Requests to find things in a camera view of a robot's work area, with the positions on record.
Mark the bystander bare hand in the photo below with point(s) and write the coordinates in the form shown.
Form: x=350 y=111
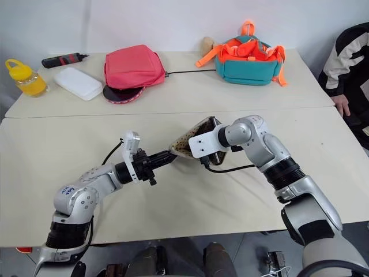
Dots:
x=342 y=104

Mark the white rectangular box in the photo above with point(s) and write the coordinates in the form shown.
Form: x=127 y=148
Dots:
x=78 y=83

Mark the black round disc red rim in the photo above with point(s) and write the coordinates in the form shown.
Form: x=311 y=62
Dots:
x=122 y=94

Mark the person in black white jacket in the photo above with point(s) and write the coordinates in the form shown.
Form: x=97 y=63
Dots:
x=348 y=63

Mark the pink backpack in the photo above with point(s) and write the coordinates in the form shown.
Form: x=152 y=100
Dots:
x=132 y=65

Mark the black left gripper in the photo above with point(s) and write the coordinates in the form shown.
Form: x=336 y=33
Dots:
x=142 y=166

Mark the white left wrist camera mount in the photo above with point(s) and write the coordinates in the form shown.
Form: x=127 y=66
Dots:
x=131 y=144

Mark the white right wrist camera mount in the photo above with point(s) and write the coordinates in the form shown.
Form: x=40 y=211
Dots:
x=201 y=142

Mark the brown speckled pouch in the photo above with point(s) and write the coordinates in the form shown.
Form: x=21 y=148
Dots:
x=184 y=141

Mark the beige plush toy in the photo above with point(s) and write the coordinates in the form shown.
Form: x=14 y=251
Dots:
x=208 y=44

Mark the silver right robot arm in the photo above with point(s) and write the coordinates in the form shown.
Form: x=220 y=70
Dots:
x=259 y=144

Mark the teal and orange backpack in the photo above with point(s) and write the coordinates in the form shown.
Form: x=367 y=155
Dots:
x=248 y=63

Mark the yellow-lidded bottle of orange liquid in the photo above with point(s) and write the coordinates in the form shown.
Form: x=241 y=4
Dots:
x=27 y=80

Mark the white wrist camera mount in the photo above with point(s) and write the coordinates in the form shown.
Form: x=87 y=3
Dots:
x=131 y=144
x=201 y=142

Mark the black ribbed block under table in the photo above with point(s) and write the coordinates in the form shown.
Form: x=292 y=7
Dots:
x=276 y=262

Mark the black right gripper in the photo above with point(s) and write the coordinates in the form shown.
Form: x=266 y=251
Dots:
x=207 y=163

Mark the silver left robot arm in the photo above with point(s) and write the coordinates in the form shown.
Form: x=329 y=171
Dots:
x=80 y=199

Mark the dark rounded shape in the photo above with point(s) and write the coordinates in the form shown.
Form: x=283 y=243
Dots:
x=219 y=261

